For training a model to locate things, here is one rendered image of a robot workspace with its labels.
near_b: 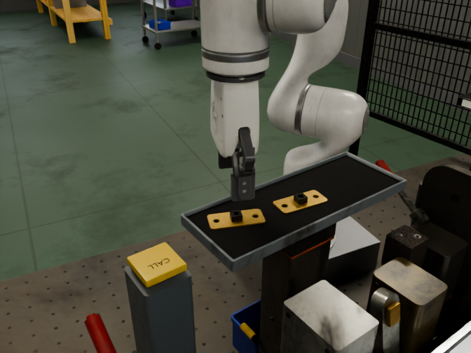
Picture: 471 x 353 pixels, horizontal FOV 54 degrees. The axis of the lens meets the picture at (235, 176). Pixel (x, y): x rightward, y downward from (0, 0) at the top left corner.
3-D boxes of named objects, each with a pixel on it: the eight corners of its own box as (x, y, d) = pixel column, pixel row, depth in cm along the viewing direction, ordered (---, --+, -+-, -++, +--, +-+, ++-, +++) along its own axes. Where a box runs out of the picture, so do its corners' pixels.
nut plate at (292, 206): (284, 215, 71) (284, 209, 70) (271, 203, 74) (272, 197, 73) (329, 202, 74) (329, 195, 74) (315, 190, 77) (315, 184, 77)
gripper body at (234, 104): (200, 54, 62) (202, 131, 67) (212, 76, 53) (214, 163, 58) (254, 51, 63) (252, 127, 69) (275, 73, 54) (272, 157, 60)
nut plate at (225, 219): (210, 230, 68) (210, 223, 67) (206, 216, 71) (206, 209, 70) (265, 223, 69) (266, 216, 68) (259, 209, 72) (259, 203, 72)
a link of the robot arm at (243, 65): (196, 38, 60) (197, 61, 62) (207, 57, 53) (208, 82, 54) (258, 36, 62) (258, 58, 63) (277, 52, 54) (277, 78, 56)
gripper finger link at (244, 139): (232, 110, 60) (232, 148, 63) (246, 137, 54) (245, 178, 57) (241, 109, 60) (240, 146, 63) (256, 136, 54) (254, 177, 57)
